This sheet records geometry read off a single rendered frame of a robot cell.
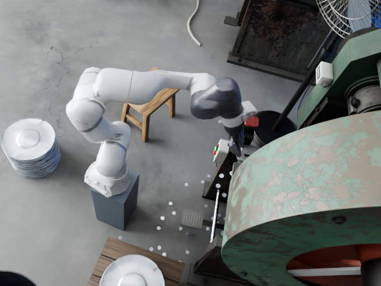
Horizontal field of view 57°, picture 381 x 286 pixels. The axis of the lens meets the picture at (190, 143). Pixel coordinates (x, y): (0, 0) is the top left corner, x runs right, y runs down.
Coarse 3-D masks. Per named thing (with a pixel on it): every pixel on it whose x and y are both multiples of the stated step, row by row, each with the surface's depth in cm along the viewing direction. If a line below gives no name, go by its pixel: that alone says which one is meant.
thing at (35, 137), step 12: (24, 120) 209; (36, 120) 210; (12, 132) 204; (24, 132) 204; (36, 132) 206; (48, 132) 208; (12, 144) 200; (24, 144) 201; (36, 144) 202; (48, 144) 204; (24, 156) 198; (36, 156) 199
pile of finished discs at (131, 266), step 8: (128, 256) 164; (136, 256) 165; (144, 256) 165; (112, 264) 161; (120, 264) 162; (128, 264) 162; (136, 264) 163; (144, 264) 164; (152, 264) 164; (104, 272) 158; (112, 272) 160; (120, 272) 160; (128, 272) 161; (136, 272) 161; (144, 272) 162; (152, 272) 162; (160, 272) 163; (104, 280) 157; (112, 280) 158; (120, 280) 158; (128, 280) 158; (136, 280) 159; (144, 280) 160; (152, 280) 161; (160, 280) 161
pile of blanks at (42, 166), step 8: (56, 144) 211; (48, 152) 203; (56, 152) 213; (16, 160) 197; (32, 160) 198; (40, 160) 203; (48, 160) 209; (56, 160) 217; (16, 168) 208; (24, 168) 205; (32, 168) 205; (40, 168) 208; (48, 168) 214; (24, 176) 215; (32, 176) 214; (40, 176) 217
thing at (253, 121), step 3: (252, 117) 171; (255, 117) 171; (246, 120) 170; (249, 120) 170; (252, 120) 170; (255, 120) 170; (258, 120) 171; (246, 123) 169; (249, 123) 169; (252, 123) 169; (255, 123) 170; (258, 123) 170; (249, 126) 169; (252, 126) 169; (255, 126) 169; (258, 126) 169
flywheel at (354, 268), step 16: (304, 256) 100; (320, 256) 98; (336, 256) 96; (352, 256) 93; (368, 256) 81; (288, 272) 99; (304, 272) 96; (320, 272) 93; (336, 272) 91; (352, 272) 88; (368, 272) 80
